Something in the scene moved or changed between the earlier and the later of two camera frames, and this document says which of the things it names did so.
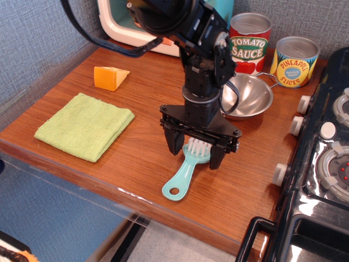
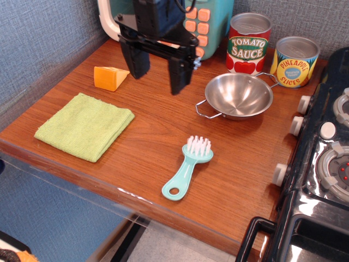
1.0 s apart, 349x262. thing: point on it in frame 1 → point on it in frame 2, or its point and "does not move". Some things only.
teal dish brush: x=195 y=151 does not move
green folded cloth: x=84 y=126 does not move
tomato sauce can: x=250 y=35 does not move
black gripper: x=200 y=118 → x=157 y=26
